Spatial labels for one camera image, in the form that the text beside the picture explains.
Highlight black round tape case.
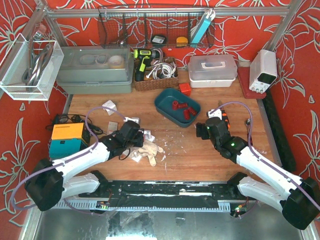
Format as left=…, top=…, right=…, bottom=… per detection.
left=150, top=34, right=167, bottom=48

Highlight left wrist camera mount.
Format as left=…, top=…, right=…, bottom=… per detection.
left=124, top=117, right=140, bottom=125

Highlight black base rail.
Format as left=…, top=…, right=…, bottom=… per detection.
left=77, top=179, right=258, bottom=213

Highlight beige work glove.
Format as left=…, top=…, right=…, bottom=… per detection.
left=140, top=140, right=164, bottom=167

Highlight white power supply unit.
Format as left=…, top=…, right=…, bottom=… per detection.
left=249, top=49, right=277, bottom=94

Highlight teal plastic tray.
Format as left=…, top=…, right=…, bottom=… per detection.
left=154, top=88, right=201, bottom=128

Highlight red spring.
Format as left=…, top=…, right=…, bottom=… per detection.
left=187, top=106, right=198, bottom=116
left=183, top=109, right=190, bottom=122
left=172, top=100, right=179, bottom=111
left=178, top=102, right=189, bottom=109

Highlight woven wicker basket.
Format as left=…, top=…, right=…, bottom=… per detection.
left=133, top=57, right=179, bottom=91

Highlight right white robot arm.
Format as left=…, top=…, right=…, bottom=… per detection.
left=196, top=117, right=320, bottom=230

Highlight black wire hanging basket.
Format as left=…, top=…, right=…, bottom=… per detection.
left=97, top=5, right=216, bottom=49

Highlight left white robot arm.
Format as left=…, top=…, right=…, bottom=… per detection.
left=24, top=128, right=144, bottom=212

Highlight red handled ratchet wrench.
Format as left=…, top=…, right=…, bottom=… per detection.
left=245, top=118, right=251, bottom=128

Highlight orange electronic box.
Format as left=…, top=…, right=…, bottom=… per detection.
left=51, top=122, right=84, bottom=140

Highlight red mat under supply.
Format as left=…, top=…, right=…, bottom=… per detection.
left=237, top=67, right=267, bottom=100

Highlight teal electronic box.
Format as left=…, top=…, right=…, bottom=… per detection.
left=49, top=138, right=88, bottom=159

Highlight teal white book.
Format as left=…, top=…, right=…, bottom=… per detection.
left=190, top=8, right=216, bottom=48

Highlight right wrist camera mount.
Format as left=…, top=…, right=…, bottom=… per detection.
left=206, top=108, right=222, bottom=120

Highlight clear acrylic wall bin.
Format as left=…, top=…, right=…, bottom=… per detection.
left=0, top=34, right=64, bottom=101

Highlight grey plastic storage box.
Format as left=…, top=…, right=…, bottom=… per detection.
left=56, top=46, right=134, bottom=95

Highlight white plastic handled case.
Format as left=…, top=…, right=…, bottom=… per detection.
left=188, top=54, right=238, bottom=88

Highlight orange handled screwdriver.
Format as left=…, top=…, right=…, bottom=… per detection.
left=220, top=107, right=230, bottom=129

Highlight white peg base plate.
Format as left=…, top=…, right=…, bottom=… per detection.
left=129, top=129, right=156, bottom=163

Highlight coiled white cables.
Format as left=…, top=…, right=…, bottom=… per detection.
left=146, top=62, right=178, bottom=80

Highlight green black cordless drill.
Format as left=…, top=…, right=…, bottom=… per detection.
left=133, top=48, right=160, bottom=82

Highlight red cube block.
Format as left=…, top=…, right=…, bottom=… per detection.
left=178, top=83, right=192, bottom=97

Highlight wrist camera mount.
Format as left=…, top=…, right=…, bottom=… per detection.
left=206, top=108, right=222, bottom=120
left=124, top=117, right=140, bottom=125

